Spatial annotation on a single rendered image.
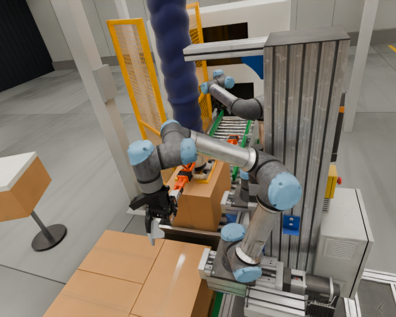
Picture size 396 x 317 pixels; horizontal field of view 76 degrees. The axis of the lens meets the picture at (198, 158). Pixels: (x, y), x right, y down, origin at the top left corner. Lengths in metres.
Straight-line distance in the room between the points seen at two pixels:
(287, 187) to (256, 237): 0.26
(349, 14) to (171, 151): 9.76
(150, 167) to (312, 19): 9.66
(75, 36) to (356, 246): 2.44
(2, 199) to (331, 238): 2.70
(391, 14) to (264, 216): 9.82
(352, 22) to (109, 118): 8.87
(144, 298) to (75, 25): 2.15
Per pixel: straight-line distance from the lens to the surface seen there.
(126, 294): 2.06
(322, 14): 10.18
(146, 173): 0.74
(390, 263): 2.92
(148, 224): 0.86
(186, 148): 0.72
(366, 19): 4.20
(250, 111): 1.39
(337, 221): 1.37
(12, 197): 2.94
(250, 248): 1.08
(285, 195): 0.90
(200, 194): 1.92
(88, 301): 2.15
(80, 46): 2.56
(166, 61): 1.71
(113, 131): 2.76
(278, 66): 0.93
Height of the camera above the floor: 2.21
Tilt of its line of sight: 33 degrees down
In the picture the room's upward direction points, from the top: 10 degrees counter-clockwise
